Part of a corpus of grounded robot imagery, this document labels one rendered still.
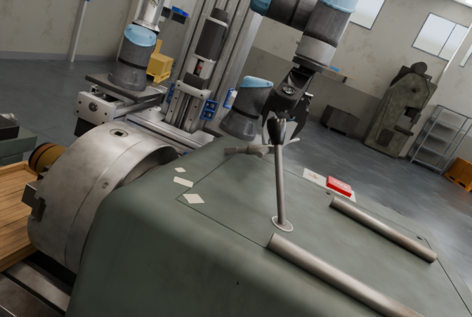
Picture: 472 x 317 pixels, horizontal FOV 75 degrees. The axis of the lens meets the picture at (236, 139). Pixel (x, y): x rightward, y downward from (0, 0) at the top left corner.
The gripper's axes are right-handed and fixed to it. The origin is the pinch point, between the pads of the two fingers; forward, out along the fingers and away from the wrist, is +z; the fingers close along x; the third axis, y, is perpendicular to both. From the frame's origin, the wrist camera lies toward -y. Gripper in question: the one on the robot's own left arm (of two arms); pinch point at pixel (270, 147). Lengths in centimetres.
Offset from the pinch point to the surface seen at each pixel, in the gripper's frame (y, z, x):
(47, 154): -15.1, 19.0, 42.2
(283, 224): -21.6, 4.1, -8.6
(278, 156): -19.5, -4.8, -3.4
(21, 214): -11, 42, 50
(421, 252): -7.5, 3.4, -33.3
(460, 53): 1174, -260, -350
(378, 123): 1046, 49, -206
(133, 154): -18.2, 7.4, 21.0
